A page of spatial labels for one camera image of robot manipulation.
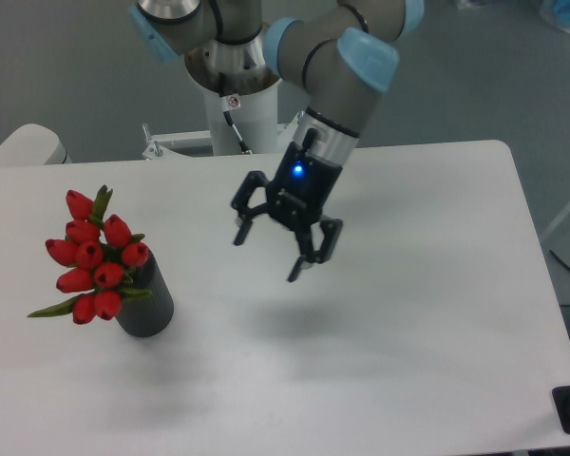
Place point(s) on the red tulip bouquet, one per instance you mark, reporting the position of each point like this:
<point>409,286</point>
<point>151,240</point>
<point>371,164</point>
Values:
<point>104,261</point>

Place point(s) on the white chair back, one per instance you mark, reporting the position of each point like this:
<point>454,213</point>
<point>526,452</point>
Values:
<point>32,145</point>

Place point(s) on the blue plastic bag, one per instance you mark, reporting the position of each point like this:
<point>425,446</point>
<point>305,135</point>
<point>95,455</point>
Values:
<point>556,13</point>

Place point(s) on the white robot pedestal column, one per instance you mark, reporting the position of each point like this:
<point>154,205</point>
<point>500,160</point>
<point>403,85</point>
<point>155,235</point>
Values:
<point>242,122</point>

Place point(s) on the dark grey ribbed vase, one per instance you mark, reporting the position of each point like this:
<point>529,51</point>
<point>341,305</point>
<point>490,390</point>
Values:
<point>149,314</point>

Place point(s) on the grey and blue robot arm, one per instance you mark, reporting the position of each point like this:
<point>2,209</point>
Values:
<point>344,59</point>

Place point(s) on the white metal base frame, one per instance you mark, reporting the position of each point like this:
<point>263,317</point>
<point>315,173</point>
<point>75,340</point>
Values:
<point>198,143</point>

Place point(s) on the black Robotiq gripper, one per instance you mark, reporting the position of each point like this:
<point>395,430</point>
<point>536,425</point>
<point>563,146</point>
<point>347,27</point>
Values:
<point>304,195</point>

